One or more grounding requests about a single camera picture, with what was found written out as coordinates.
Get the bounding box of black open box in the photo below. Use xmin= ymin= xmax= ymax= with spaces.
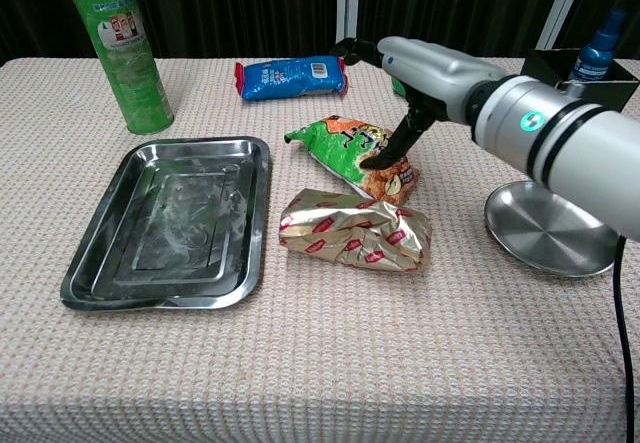
xmin=521 ymin=47 xmax=640 ymax=115

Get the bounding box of beige waffle tablecloth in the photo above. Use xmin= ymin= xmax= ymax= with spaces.
xmin=0 ymin=56 xmax=640 ymax=443

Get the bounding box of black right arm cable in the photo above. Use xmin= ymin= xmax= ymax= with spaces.
xmin=611 ymin=234 xmax=637 ymax=443

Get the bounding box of white partition frame post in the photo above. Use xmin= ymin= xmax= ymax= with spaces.
xmin=335 ymin=0 xmax=363 ymax=59
xmin=536 ymin=0 xmax=587 ymax=52

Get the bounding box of blue cookie package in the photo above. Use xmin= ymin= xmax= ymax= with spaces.
xmin=234 ymin=54 xmax=350 ymax=103

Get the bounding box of round steel plate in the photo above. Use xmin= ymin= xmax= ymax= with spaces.
xmin=483 ymin=180 xmax=622 ymax=279

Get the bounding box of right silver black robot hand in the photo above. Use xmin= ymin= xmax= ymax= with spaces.
xmin=333 ymin=35 xmax=509 ymax=171

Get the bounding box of blue bottle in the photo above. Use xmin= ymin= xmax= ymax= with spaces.
xmin=568 ymin=8 xmax=629 ymax=83

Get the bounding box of rectangular steel tray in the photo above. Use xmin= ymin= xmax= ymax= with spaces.
xmin=59 ymin=135 xmax=274 ymax=312

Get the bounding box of green chips can red lid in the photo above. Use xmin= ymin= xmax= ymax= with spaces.
xmin=57 ymin=0 xmax=176 ymax=136

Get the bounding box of gold foil snack wrapper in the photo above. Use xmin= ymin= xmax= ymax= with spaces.
xmin=277 ymin=187 xmax=433 ymax=272

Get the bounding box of green orange snack bag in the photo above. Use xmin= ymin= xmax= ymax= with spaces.
xmin=284 ymin=113 xmax=422 ymax=202

